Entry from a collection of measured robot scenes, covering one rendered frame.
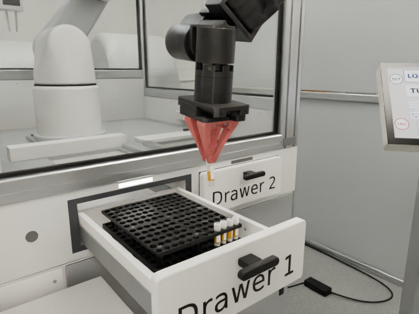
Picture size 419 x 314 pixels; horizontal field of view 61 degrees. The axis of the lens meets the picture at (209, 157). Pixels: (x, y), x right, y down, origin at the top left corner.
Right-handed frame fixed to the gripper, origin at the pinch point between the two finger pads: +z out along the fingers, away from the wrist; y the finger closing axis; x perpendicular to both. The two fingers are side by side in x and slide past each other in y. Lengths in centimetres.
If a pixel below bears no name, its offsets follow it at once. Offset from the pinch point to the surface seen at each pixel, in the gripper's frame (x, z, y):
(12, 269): -27.6, 23.5, -20.8
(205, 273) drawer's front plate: -8.3, 11.6, 11.3
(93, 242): -14.8, 18.7, -14.3
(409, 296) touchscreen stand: 93, 68, 4
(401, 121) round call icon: 78, 4, -7
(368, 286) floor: 141, 110, -31
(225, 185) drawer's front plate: 21.9, 17.9, -21.1
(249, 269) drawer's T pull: -3.3, 11.1, 14.4
